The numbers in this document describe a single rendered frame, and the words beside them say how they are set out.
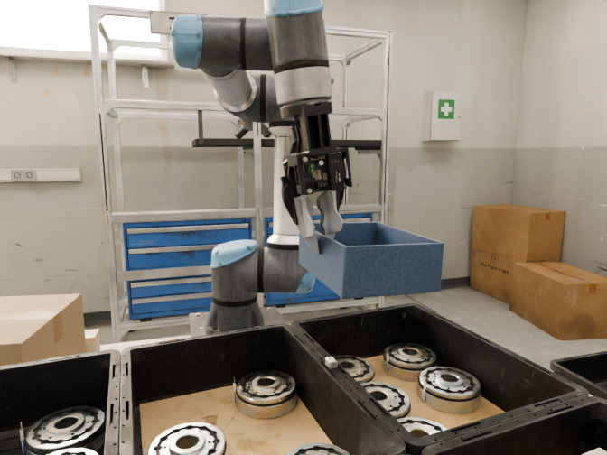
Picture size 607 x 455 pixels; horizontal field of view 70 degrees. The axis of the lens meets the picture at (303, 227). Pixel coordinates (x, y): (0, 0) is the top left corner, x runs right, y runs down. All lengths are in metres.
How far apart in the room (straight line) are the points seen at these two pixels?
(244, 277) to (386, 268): 0.53
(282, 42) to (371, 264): 0.31
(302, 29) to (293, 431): 0.57
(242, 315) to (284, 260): 0.17
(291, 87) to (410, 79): 3.43
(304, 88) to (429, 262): 0.29
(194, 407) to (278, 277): 0.38
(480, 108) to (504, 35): 0.68
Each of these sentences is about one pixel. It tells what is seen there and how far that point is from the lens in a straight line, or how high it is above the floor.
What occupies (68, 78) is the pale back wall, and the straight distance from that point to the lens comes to 3.49.
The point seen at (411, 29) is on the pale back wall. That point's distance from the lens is 4.06.
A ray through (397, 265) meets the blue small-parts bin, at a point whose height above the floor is 1.10.
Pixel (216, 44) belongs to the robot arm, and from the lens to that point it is 0.69.
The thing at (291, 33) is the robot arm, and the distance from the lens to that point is 0.59.
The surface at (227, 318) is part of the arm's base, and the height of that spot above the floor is 0.86.
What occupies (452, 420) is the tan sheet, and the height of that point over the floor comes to 0.83.
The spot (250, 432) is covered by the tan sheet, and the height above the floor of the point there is 0.83.
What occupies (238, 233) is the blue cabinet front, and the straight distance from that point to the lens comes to 2.60.
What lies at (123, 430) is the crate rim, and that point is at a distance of 0.60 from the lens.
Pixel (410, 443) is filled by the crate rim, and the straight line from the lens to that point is 0.55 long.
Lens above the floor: 1.25
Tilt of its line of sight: 9 degrees down
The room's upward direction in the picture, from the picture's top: straight up
